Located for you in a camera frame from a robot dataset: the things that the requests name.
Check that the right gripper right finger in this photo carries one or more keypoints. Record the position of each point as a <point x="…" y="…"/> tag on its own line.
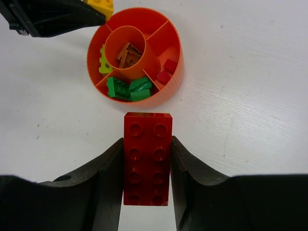
<point x="207" y="200"/>

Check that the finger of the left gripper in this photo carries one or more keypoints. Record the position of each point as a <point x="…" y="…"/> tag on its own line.
<point x="49" y="18"/>

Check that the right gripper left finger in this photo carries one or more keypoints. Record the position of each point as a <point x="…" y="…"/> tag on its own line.
<point x="85" y="199"/>

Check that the red yellow striped lego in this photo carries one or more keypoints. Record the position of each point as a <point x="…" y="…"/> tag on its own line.
<point x="105" y="7"/>

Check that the lime green large lego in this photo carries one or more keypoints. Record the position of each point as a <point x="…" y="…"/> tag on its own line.
<point x="105" y="68"/>

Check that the dark red long lego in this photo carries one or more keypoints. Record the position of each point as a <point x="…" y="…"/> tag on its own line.
<point x="147" y="153"/>

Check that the brown lego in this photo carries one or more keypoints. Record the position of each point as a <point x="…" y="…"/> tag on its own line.
<point x="128" y="56"/>

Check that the dark green long lego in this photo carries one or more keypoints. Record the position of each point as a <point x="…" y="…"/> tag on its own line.
<point x="118" y="89"/>

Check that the dark green lego block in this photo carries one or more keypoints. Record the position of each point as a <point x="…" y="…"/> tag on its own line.
<point x="140" y="95"/>

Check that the small green curved lego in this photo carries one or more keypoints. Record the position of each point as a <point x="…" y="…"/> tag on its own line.
<point x="143" y="83"/>

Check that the red curved lego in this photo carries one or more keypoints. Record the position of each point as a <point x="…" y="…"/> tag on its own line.
<point x="164" y="77"/>

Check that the small red square lego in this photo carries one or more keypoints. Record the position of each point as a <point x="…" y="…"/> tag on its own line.
<point x="170" y="66"/>

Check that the orange round divided container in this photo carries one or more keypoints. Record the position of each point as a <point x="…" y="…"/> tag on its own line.
<point x="154" y="35"/>

